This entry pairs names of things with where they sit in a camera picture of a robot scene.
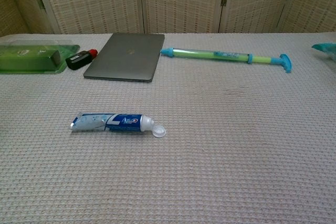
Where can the blue white toothpaste tube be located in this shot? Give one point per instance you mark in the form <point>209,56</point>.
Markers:
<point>123,122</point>

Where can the black bottle with red cap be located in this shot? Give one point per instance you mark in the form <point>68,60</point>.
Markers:
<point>78,60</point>

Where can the blue green water pump toy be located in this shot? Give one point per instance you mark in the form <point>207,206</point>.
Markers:
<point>204,55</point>

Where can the grey closed laptop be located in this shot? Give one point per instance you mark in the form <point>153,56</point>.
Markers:
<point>126,56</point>

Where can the beige woven tablecloth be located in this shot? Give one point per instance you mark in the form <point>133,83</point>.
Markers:
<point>199,161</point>

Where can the metal screen hinge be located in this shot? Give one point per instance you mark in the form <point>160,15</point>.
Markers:
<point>224,0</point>
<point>40,2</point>

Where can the woven folding screen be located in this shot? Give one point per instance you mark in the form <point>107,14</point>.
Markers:
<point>92,1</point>

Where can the green plastic blister package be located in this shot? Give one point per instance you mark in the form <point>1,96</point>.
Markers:
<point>29,58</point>

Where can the teal plastic packet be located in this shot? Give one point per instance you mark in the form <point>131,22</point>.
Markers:
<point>326,51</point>

